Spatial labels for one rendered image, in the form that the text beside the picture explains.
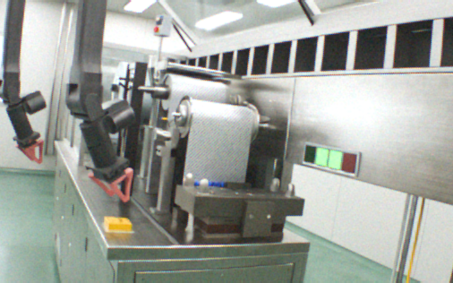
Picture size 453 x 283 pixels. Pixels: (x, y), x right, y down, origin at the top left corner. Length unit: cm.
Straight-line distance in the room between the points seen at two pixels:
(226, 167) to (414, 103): 69
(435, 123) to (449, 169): 12
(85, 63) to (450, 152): 82
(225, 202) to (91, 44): 62
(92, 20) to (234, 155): 76
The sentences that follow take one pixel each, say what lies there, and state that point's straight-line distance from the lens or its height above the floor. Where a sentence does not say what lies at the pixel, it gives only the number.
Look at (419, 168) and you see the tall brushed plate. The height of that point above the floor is 121.
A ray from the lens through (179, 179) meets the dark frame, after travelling 144.
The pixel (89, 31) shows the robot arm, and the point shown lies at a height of 141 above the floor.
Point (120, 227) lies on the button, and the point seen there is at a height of 91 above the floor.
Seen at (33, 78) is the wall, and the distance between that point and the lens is 682.
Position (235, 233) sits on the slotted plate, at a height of 91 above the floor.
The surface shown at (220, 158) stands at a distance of 141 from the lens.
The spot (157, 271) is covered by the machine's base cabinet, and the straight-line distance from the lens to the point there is 115.
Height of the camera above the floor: 126
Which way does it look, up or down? 3 degrees down
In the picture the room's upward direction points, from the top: 8 degrees clockwise
